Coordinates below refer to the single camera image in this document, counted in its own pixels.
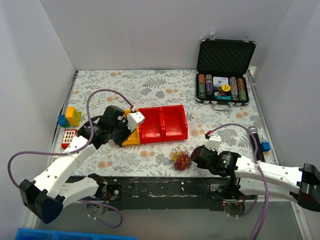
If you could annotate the colourful wire ball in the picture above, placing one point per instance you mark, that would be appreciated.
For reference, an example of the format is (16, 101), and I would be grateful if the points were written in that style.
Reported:
(181, 158)

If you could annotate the blue green toy block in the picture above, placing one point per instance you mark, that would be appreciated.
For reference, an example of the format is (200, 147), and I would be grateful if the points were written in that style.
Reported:
(63, 122)

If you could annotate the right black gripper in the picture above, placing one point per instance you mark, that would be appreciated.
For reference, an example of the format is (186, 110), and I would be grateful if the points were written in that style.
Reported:
(196, 157)

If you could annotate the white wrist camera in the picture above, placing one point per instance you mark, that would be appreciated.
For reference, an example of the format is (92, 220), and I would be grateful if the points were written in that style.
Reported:
(134, 119)
(213, 142)

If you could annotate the yellow plastic bin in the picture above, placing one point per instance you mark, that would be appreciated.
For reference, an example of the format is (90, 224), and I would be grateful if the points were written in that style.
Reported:
(133, 139)

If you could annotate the red double plastic bin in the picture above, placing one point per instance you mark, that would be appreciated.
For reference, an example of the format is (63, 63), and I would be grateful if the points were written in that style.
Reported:
(163, 124)

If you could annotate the blue plastic tray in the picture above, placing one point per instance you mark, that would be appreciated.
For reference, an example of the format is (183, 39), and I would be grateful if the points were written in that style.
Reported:
(41, 234)

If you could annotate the yellow round dealer button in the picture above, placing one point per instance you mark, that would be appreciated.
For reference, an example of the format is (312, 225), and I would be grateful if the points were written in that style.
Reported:
(226, 88)

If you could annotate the aluminium frame rail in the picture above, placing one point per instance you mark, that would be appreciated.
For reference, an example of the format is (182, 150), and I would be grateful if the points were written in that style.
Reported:
(31, 220)

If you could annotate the red white toy block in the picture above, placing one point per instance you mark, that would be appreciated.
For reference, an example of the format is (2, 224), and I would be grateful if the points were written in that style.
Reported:
(68, 136)

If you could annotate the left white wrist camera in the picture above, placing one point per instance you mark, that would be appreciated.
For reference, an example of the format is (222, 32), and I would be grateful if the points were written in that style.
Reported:
(134, 119)

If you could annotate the white card deck box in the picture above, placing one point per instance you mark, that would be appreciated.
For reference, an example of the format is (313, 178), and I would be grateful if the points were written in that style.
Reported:
(220, 81)

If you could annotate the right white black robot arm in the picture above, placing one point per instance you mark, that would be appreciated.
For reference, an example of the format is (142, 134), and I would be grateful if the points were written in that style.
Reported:
(300, 185)

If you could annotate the small blue toy block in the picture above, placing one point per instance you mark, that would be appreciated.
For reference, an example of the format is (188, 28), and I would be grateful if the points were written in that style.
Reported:
(265, 146)

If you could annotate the black microphone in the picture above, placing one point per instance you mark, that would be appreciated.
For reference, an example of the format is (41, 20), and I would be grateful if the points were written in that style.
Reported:
(256, 144)

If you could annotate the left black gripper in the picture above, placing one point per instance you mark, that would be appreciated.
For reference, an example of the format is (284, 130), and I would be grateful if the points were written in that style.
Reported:
(123, 136)

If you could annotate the yellow green toy block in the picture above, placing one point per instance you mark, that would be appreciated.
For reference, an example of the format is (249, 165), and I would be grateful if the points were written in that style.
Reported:
(73, 116)

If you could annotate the black poker chip case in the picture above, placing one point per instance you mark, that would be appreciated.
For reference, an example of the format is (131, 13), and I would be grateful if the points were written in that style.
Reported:
(223, 58)

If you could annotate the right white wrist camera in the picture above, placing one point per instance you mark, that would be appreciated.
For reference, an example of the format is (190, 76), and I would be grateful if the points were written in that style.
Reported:
(213, 142)

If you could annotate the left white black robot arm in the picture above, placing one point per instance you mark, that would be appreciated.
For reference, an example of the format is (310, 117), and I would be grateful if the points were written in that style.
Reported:
(48, 193)

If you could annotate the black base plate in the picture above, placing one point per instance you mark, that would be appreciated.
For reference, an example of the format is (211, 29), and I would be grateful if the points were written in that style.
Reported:
(161, 193)

